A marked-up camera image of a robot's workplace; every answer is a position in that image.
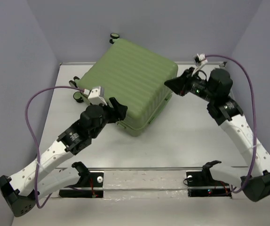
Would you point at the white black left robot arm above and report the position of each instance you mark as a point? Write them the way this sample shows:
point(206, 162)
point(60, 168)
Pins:
point(23, 189)

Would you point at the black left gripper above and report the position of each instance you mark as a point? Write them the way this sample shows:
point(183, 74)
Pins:
point(120, 110)

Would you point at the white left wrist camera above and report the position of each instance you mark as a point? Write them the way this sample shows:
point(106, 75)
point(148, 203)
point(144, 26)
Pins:
point(95, 96)

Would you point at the green suitcase wheel front left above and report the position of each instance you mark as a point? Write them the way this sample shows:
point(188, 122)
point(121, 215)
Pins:
point(77, 96)

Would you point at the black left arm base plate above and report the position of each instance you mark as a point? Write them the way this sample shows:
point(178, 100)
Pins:
point(90, 186)

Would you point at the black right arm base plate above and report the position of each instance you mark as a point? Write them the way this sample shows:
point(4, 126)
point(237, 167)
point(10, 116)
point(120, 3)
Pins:
point(198, 186)

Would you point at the green suitcase wheel lid upper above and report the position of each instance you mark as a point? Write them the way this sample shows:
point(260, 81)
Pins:
point(113, 38)

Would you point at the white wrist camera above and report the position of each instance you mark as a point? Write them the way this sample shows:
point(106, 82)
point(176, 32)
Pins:
point(95, 96)
point(200, 60)

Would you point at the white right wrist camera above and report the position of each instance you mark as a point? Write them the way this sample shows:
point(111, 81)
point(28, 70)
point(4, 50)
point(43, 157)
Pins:
point(200, 60)

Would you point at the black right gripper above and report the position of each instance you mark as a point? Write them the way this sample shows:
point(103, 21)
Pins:
point(178, 84)

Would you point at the green suitcase wheel lid lower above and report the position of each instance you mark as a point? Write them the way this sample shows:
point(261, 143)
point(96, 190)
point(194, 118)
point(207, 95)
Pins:
point(74, 82)

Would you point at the green suitcase wheel lid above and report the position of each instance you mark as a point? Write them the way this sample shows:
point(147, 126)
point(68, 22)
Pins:
point(113, 38)
point(74, 82)

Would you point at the green suitcase blue lining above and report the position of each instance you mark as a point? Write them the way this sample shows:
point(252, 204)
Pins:
point(135, 76)

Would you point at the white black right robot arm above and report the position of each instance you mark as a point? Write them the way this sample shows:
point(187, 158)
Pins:
point(254, 181)

